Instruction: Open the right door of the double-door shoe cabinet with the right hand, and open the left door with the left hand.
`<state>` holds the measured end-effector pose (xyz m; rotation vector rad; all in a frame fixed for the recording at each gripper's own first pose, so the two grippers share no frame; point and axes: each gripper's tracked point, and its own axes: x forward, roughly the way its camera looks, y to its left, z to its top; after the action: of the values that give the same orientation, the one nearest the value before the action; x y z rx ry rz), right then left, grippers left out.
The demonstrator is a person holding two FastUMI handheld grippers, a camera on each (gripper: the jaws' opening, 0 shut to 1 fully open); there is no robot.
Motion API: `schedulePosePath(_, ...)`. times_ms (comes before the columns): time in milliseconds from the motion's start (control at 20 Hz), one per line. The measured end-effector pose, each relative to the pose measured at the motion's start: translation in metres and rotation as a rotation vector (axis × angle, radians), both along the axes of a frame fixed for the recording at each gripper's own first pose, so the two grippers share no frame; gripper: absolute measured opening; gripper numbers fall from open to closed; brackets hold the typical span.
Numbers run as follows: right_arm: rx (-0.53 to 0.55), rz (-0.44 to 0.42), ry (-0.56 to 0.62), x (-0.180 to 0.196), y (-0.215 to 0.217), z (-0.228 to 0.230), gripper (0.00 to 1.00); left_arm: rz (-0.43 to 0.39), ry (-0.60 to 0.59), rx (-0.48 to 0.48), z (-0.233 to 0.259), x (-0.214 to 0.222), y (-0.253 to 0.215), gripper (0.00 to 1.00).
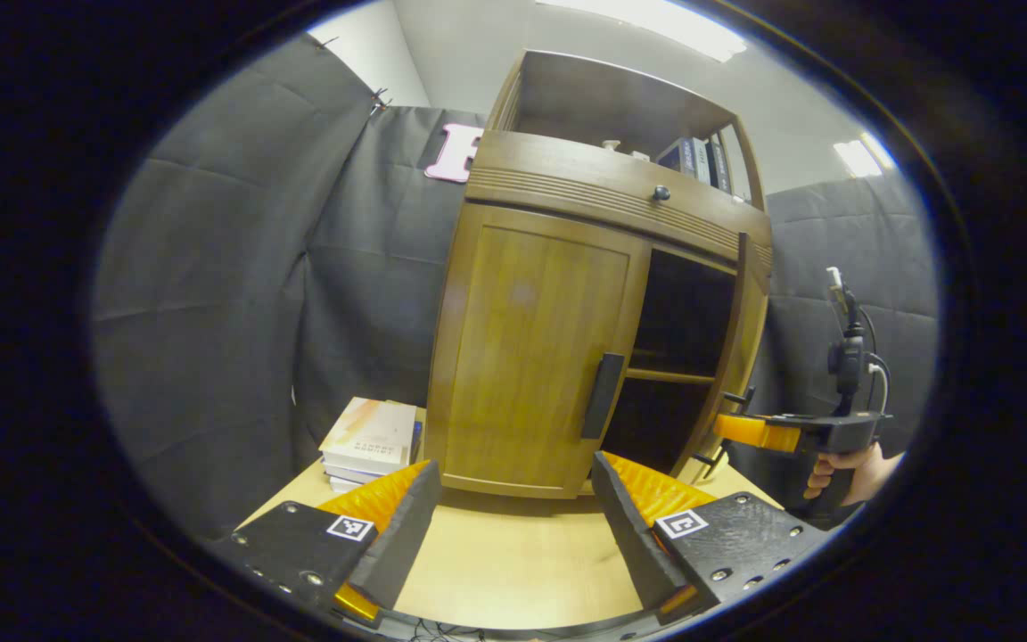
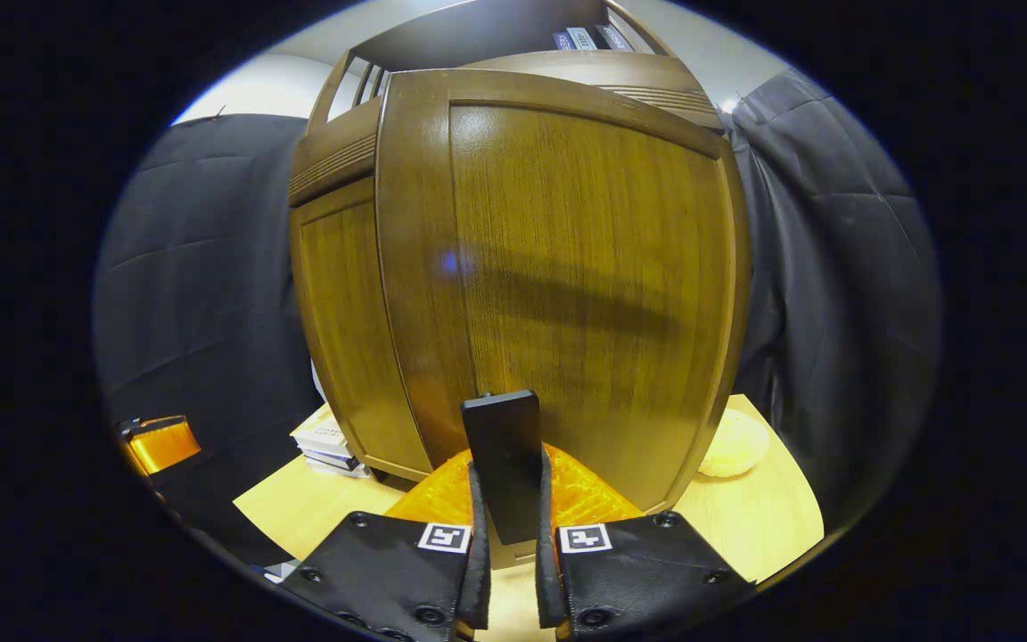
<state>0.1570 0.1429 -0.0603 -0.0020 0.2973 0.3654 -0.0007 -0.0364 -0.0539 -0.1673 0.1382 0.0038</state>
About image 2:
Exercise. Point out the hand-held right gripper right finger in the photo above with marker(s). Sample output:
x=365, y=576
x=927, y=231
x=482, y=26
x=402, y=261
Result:
x=547, y=553

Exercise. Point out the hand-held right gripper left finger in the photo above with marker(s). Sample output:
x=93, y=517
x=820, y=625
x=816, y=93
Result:
x=478, y=553

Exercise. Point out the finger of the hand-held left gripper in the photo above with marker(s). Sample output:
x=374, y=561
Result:
x=161, y=446

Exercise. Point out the brown wooden double-door shoe cabinet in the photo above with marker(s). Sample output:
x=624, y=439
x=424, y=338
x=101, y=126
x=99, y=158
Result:
x=478, y=36

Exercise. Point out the stack of papers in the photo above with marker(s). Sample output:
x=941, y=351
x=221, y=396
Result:
x=326, y=441

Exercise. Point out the black backdrop cloth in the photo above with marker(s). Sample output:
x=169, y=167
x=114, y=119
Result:
x=201, y=267

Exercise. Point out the cream round object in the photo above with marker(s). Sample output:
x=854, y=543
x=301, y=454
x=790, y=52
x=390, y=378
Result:
x=732, y=443

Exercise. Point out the blue book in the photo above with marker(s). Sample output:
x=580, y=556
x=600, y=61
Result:
x=564, y=40
x=583, y=38

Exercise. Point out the dark book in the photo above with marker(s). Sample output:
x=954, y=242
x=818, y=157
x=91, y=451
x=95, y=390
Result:
x=613, y=37

